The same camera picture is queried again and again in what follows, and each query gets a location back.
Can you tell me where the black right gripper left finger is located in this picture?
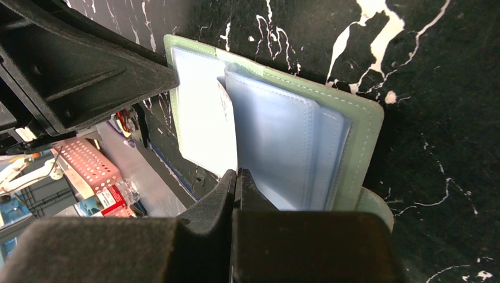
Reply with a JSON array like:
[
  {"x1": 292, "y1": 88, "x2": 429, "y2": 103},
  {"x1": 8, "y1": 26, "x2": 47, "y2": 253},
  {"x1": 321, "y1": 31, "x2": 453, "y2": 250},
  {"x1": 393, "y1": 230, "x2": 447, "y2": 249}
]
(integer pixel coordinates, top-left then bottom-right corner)
[{"x1": 1, "y1": 170, "x2": 236, "y2": 282}]

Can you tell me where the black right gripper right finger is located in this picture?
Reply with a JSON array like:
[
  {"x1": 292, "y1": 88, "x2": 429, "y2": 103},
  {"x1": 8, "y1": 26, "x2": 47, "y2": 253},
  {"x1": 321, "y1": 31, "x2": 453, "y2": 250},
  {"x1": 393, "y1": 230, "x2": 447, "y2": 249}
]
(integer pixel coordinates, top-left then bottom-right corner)
[{"x1": 230, "y1": 169, "x2": 406, "y2": 282}]

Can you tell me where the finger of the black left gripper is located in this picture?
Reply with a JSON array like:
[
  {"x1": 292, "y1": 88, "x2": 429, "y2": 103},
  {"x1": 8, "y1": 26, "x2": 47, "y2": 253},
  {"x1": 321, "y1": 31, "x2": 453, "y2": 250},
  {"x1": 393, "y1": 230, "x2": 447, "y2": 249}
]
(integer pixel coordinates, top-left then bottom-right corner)
[{"x1": 1, "y1": 1, "x2": 179, "y2": 136}]

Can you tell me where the white silver card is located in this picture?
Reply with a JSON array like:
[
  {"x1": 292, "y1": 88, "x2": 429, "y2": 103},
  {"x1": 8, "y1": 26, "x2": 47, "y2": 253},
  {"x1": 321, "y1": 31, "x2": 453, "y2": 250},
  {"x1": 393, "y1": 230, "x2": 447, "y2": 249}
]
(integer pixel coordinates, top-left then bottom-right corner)
[{"x1": 217, "y1": 80, "x2": 235, "y2": 129}]

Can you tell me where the clear plastic bottle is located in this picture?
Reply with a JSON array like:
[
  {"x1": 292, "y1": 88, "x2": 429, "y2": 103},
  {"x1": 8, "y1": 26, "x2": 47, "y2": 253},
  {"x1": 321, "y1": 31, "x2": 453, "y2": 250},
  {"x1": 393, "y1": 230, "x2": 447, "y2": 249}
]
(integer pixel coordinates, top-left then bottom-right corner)
[{"x1": 96, "y1": 179, "x2": 140, "y2": 216}]

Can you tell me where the pink perforated box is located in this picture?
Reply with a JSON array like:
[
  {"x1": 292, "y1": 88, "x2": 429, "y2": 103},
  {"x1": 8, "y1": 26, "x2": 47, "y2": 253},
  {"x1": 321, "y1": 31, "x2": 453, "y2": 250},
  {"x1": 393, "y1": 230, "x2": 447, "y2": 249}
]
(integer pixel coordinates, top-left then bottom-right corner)
[{"x1": 52, "y1": 139, "x2": 122, "y2": 199}]

